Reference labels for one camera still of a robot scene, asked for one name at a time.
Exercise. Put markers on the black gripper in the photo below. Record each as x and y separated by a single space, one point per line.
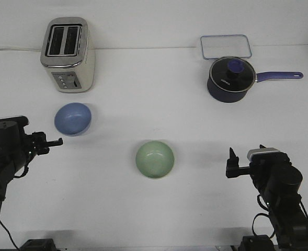
37 144
260 169

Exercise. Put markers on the blue bowl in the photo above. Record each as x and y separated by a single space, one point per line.
73 119

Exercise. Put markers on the green bowl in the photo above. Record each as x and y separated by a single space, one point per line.
154 159

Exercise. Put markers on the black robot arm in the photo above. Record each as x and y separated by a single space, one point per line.
18 149
277 182

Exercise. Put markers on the glass pot lid purple knob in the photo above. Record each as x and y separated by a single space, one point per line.
232 74

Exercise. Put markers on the silver two-slot toaster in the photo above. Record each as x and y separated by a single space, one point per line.
68 55

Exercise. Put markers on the clear container lid blue rim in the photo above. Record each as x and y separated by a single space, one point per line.
217 46

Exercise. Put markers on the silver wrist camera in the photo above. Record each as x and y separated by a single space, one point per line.
261 151

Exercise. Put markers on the dark blue saucepan purple handle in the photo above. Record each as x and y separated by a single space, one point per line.
225 92

